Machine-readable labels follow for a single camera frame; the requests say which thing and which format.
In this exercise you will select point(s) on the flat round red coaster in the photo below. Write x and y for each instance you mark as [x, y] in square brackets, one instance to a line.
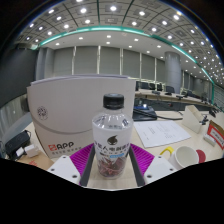
[201, 156]

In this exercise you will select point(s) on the row of black office chairs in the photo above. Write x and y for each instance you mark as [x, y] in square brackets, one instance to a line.
[170, 89]

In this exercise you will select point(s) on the white paper ream box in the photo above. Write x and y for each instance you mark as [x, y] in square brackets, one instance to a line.
[70, 113]

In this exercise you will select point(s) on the black power adapter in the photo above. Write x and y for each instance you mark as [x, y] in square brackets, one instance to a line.
[16, 142]

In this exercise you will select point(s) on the white printed paper sheet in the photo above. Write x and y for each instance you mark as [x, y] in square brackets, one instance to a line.
[163, 132]

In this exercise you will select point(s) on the black flat device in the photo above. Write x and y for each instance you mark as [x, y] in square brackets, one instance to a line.
[144, 112]

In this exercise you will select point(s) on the open red-sided cardboard box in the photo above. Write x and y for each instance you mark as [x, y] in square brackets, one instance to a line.
[216, 133]

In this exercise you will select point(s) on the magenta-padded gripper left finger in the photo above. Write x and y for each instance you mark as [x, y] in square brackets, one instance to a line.
[63, 166]

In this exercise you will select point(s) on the long conference desk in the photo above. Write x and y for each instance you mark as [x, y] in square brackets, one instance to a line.
[173, 100]

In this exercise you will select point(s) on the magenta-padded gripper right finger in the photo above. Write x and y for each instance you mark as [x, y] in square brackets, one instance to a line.
[160, 166]

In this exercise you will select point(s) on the small white remote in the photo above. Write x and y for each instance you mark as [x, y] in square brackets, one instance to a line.
[209, 139]

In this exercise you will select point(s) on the small white charger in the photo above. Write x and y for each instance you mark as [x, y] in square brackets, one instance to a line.
[31, 150]

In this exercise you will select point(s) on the black clip tool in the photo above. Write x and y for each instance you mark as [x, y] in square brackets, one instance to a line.
[204, 120]

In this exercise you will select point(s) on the round ceiling lights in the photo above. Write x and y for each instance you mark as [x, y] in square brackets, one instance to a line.
[113, 8]

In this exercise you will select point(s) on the clear black-capped drink bottle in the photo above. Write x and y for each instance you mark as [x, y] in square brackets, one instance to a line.
[112, 140]

